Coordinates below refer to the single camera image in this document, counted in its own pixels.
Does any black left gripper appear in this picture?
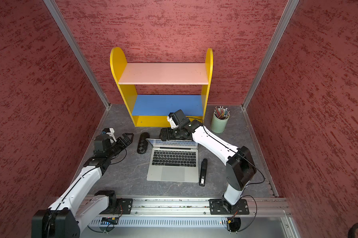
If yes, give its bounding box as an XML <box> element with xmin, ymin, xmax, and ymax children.
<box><xmin>106</xmin><ymin>133</ymin><xmax>135</xmax><ymax>158</ymax></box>

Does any silver laptop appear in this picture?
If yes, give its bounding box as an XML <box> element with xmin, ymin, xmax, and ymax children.
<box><xmin>147</xmin><ymin>138</ymin><xmax>199</xmax><ymax>183</ymax></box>

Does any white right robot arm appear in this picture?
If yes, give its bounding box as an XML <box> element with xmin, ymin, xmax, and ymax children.
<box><xmin>159</xmin><ymin>120</ymin><xmax>257</xmax><ymax>211</ymax></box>

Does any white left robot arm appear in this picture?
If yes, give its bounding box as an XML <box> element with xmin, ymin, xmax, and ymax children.
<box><xmin>32</xmin><ymin>128</ymin><xmax>134</xmax><ymax>238</ymax></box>

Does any black oval case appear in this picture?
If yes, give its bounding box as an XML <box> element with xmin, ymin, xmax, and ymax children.
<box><xmin>137</xmin><ymin>132</ymin><xmax>150</xmax><ymax>154</ymax></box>

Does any yellow shelf with coloured boards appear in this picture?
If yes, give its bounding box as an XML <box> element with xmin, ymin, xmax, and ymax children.
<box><xmin>109</xmin><ymin>47</ymin><xmax>214</xmax><ymax>128</ymax></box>

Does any black stapler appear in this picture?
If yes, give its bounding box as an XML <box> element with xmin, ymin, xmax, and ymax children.
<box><xmin>199</xmin><ymin>159</ymin><xmax>208</xmax><ymax>186</ymax></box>

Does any mint green pencil cup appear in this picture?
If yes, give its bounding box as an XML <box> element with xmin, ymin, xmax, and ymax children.
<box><xmin>211</xmin><ymin>114</ymin><xmax>229</xmax><ymax>133</ymax></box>

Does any bundle of coloured pencils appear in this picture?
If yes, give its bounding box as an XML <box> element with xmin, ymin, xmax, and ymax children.
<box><xmin>214</xmin><ymin>106</ymin><xmax>230</xmax><ymax>120</ymax></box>

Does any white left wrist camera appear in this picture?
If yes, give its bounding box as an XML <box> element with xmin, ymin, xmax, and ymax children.
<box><xmin>102</xmin><ymin>128</ymin><xmax>116</xmax><ymax>142</ymax></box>

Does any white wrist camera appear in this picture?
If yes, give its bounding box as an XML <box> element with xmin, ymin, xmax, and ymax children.
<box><xmin>102</xmin><ymin>128</ymin><xmax>116</xmax><ymax>142</ymax></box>
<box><xmin>167</xmin><ymin>110</ymin><xmax>190</xmax><ymax>129</ymax></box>

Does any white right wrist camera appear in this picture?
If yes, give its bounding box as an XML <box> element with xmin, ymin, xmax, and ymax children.
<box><xmin>167</xmin><ymin>110</ymin><xmax>190</xmax><ymax>129</ymax></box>

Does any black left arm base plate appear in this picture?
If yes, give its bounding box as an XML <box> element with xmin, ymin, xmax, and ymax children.
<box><xmin>107</xmin><ymin>198</ymin><xmax>134</xmax><ymax>216</ymax></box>

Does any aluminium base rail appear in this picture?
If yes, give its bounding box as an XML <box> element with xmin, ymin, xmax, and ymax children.
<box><xmin>101</xmin><ymin>195</ymin><xmax>292</xmax><ymax>217</ymax></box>

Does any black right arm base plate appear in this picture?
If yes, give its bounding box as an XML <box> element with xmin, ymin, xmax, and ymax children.
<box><xmin>209</xmin><ymin>198</ymin><xmax>249</xmax><ymax>215</ymax></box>

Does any aluminium corner post left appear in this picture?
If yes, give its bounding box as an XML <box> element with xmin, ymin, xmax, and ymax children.
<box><xmin>43</xmin><ymin>0</ymin><xmax>111</xmax><ymax>110</ymax></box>

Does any aluminium corner post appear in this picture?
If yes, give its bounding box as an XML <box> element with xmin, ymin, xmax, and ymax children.
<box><xmin>43</xmin><ymin>0</ymin><xmax>111</xmax><ymax>110</ymax></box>
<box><xmin>242</xmin><ymin>0</ymin><xmax>299</xmax><ymax>110</ymax></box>

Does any aluminium corner post right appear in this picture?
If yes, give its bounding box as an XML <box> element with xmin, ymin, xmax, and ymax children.
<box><xmin>242</xmin><ymin>0</ymin><xmax>299</xmax><ymax>110</ymax></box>

